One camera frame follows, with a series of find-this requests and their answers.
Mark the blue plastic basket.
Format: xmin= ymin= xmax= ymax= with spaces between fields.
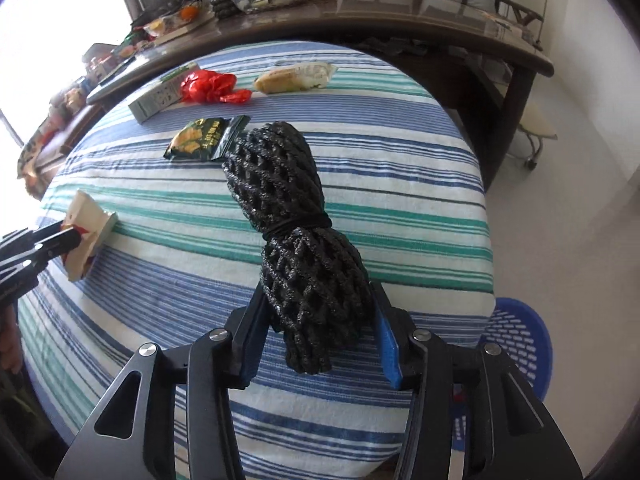
xmin=451 ymin=297 xmax=555 ymax=456

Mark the green snack packet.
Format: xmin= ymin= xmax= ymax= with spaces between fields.
xmin=163 ymin=115 xmax=252 ymax=163

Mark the white red-print paper wrapper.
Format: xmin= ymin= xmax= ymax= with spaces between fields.
xmin=62 ymin=189 xmax=120 ymax=282

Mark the black foam net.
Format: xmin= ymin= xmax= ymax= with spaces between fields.
xmin=220 ymin=121 xmax=377 ymax=375

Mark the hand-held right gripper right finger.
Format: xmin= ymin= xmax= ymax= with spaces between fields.
xmin=370 ymin=280 xmax=584 ymax=480

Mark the bread packet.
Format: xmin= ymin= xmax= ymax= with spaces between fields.
xmin=253 ymin=61 xmax=335 ymax=95

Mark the black phone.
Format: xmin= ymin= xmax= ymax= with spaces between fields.
xmin=97 ymin=54 xmax=139 ymax=87

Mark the green white milk carton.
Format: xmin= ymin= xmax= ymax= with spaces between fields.
xmin=128 ymin=61 xmax=201 ymax=125

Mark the dark wooden table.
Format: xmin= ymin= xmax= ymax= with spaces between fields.
xmin=86 ymin=0 xmax=557 ymax=192

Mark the wooden chair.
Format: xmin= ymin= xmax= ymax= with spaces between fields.
xmin=492 ymin=0 xmax=547 ymax=52

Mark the glass fruit bowl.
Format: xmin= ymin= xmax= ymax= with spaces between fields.
xmin=144 ymin=2 xmax=212 ymax=42

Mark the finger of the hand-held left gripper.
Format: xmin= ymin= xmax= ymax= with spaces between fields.
xmin=0 ymin=230 xmax=84 ymax=289
xmin=0 ymin=221 xmax=77 ymax=257

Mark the small stool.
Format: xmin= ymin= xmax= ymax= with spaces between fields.
xmin=509 ymin=102 xmax=559 ymax=171

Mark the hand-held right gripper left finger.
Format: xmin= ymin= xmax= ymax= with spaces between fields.
xmin=54 ymin=282 xmax=274 ymax=480

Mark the floral patterned cloth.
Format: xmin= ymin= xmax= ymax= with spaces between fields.
xmin=16 ymin=109 xmax=67 ymax=197

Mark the striped tablecloth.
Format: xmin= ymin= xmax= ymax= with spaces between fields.
xmin=17 ymin=40 xmax=499 ymax=480

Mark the red plastic bag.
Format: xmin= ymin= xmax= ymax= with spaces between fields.
xmin=179 ymin=70 xmax=253 ymax=105

